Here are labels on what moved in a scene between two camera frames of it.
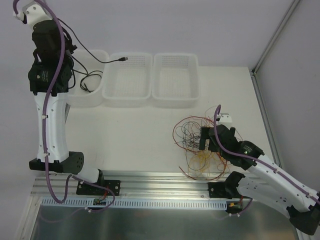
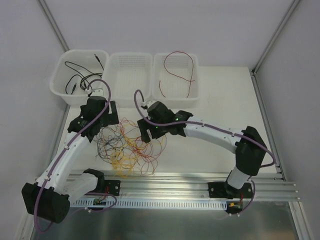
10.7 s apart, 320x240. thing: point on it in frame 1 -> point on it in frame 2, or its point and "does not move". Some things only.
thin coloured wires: [200, 165] -> [121, 145]
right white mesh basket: [176, 80] does not move
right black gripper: [210, 135] -> [144, 128]
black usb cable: [120, 59] -> [80, 75]
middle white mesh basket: [128, 84] does not move
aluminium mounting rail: [133, 185] does not move
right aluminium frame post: [255, 84] does not move
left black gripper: [46, 33] -> [113, 113]
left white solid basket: [87, 91] does not move
